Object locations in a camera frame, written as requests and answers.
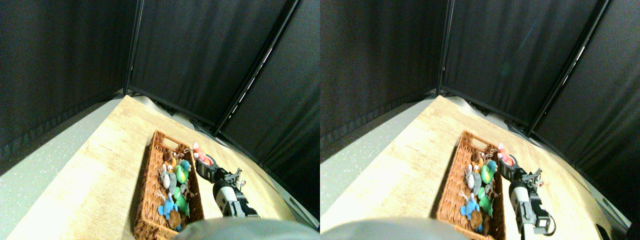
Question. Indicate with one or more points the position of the black bracket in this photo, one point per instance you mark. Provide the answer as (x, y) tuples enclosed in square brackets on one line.
[(537, 179)]

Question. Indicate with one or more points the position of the dark brown plush toy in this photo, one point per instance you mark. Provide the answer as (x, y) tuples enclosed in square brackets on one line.
[(476, 159), (170, 159)]

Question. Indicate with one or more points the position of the black curtain stand pole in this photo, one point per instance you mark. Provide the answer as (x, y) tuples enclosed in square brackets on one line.
[(257, 60), (446, 50), (567, 60), (134, 50)]

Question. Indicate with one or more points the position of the light blue and white plush toy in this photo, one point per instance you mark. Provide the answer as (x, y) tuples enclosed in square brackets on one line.
[(492, 164), (186, 164)]

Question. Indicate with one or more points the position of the round green plush toy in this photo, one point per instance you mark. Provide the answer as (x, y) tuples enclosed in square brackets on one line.
[(182, 173), (488, 173)]

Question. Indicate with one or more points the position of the brown and white plush toy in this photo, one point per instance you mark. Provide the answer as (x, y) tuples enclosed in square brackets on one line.
[(491, 190), (186, 190)]

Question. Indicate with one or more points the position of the brown wicker basket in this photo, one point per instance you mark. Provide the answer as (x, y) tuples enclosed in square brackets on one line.
[(147, 205), (452, 205)]

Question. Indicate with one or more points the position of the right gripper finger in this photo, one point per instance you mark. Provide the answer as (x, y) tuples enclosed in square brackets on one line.
[(205, 172), (508, 172)]

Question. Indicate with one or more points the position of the grey plush toy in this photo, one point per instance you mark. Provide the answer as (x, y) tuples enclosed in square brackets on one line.
[(474, 181), (169, 181)]

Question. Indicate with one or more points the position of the red plush toy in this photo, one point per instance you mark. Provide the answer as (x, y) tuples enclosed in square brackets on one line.
[(505, 155), (201, 155)]

